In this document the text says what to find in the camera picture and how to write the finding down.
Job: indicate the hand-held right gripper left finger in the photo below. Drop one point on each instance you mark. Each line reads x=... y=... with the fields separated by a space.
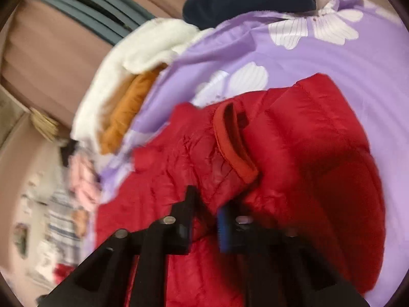
x=184 y=230

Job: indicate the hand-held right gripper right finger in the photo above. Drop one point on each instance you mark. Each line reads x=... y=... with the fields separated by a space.
x=223 y=230

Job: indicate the red puffer jacket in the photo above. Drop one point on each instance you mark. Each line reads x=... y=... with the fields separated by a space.
x=287 y=166

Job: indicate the pink clothing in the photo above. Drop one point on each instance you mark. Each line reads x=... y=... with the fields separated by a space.
x=83 y=179

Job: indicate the striped cloth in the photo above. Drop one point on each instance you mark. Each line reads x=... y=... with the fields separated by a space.
x=62 y=217

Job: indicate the orange garment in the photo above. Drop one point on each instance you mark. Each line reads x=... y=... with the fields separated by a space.
x=127 y=112

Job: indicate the white fleece garment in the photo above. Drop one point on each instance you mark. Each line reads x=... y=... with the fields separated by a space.
x=105 y=86

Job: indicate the wicker basket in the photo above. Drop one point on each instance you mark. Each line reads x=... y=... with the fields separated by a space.
x=43 y=123

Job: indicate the purple floral bedsheet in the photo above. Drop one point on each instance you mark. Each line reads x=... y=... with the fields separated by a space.
x=319 y=60

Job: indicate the beige curtain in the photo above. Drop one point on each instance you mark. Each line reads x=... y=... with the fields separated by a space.
x=48 y=54

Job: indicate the navy blue garment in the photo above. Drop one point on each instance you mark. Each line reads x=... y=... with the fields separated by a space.
x=249 y=0

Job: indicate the teal curtain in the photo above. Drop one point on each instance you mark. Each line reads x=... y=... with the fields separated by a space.
x=96 y=12

